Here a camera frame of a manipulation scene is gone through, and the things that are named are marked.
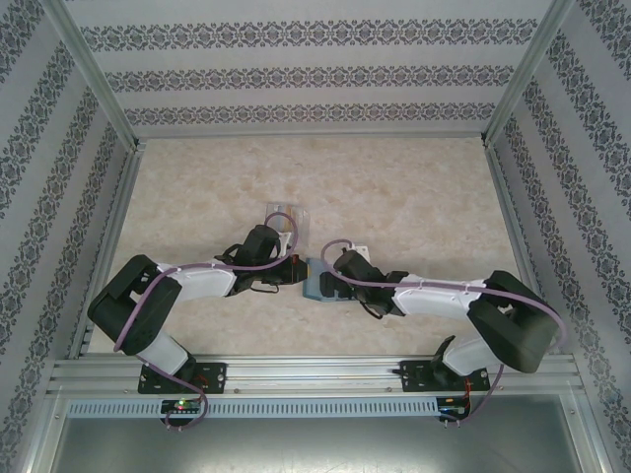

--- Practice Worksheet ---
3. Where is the left small circuit board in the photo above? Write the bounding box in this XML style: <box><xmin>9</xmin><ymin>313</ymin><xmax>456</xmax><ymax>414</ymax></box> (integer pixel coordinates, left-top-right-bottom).
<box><xmin>161</xmin><ymin>399</ymin><xmax>203</xmax><ymax>414</ymax></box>

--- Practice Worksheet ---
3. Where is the clear plastic card box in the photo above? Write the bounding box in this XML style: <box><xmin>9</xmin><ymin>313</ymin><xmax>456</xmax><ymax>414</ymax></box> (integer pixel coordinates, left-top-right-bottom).
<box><xmin>261</xmin><ymin>200</ymin><xmax>313</xmax><ymax>247</ymax></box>

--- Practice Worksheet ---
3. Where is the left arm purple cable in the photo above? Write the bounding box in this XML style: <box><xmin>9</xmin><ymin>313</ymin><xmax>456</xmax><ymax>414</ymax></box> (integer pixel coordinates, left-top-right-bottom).
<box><xmin>113</xmin><ymin>212</ymin><xmax>298</xmax><ymax>433</ymax></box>

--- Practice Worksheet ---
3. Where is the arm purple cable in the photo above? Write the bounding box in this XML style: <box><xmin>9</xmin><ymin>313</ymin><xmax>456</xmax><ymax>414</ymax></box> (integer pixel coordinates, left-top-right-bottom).
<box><xmin>319</xmin><ymin>239</ymin><xmax>568</xmax><ymax>425</ymax></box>
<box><xmin>113</xmin><ymin>212</ymin><xmax>298</xmax><ymax>433</ymax></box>

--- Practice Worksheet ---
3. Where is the grey metal sheet panel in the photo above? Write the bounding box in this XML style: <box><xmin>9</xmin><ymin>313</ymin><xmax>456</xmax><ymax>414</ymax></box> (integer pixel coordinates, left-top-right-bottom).
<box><xmin>29</xmin><ymin>416</ymin><xmax>605</xmax><ymax>473</ymax></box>

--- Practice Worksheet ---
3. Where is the small circuit board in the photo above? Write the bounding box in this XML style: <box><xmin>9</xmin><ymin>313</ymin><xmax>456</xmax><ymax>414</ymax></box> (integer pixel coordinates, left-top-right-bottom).
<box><xmin>438</xmin><ymin>396</ymin><xmax>472</xmax><ymax>415</ymax></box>
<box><xmin>161</xmin><ymin>399</ymin><xmax>203</xmax><ymax>414</ymax></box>

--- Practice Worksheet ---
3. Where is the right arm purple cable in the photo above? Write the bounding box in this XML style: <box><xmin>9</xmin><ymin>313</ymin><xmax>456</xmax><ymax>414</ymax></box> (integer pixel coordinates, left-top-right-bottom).
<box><xmin>319</xmin><ymin>239</ymin><xmax>568</xmax><ymax>425</ymax></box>

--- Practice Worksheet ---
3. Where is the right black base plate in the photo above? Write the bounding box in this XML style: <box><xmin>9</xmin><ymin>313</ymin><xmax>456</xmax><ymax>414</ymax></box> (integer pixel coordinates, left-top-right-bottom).
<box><xmin>399</xmin><ymin>359</ymin><xmax>492</xmax><ymax>393</ymax></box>

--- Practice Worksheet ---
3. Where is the right aluminium side rail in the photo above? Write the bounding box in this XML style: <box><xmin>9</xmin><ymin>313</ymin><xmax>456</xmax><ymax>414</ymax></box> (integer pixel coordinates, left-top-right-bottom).
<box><xmin>485</xmin><ymin>142</ymin><xmax>561</xmax><ymax>356</ymax></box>

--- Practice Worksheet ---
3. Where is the left aluminium frame post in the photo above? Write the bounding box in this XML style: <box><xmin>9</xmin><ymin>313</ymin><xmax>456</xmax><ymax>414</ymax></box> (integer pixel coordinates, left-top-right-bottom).
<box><xmin>41</xmin><ymin>0</ymin><xmax>144</xmax><ymax>149</ymax></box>

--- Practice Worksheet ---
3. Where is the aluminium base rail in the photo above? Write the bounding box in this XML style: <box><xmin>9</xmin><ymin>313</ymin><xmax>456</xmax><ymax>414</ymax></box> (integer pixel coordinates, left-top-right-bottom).
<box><xmin>46</xmin><ymin>355</ymin><xmax>586</xmax><ymax>395</ymax></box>

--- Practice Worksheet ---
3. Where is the right small circuit board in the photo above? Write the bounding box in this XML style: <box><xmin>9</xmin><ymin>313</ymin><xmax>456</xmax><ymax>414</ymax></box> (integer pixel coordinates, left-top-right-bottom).
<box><xmin>438</xmin><ymin>396</ymin><xmax>472</xmax><ymax>415</ymax></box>

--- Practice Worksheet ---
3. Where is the right aluminium frame post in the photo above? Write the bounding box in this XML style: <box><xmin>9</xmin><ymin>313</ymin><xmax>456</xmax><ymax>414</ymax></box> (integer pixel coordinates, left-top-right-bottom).
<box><xmin>480</xmin><ymin>0</ymin><xmax>578</xmax><ymax>147</ymax></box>

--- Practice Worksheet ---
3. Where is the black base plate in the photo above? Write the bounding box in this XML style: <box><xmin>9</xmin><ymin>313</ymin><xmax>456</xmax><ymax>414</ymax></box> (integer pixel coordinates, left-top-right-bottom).
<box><xmin>137</xmin><ymin>362</ymin><xmax>228</xmax><ymax>395</ymax></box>
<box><xmin>399</xmin><ymin>359</ymin><xmax>492</xmax><ymax>393</ymax></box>

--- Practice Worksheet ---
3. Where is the aluminium frame post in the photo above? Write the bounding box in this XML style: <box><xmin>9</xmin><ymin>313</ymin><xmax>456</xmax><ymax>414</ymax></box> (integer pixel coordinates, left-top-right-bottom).
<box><xmin>41</xmin><ymin>0</ymin><xmax>144</xmax><ymax>149</ymax></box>
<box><xmin>480</xmin><ymin>0</ymin><xmax>578</xmax><ymax>147</ymax></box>

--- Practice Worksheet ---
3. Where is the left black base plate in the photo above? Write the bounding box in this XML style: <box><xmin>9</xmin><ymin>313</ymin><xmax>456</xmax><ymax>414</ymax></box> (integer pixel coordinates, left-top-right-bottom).
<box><xmin>137</xmin><ymin>362</ymin><xmax>228</xmax><ymax>395</ymax></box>

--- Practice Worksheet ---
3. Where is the white slotted cable duct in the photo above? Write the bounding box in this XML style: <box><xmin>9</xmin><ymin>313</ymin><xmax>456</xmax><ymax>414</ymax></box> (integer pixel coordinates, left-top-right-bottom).
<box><xmin>66</xmin><ymin>397</ymin><xmax>440</xmax><ymax>418</ymax></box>

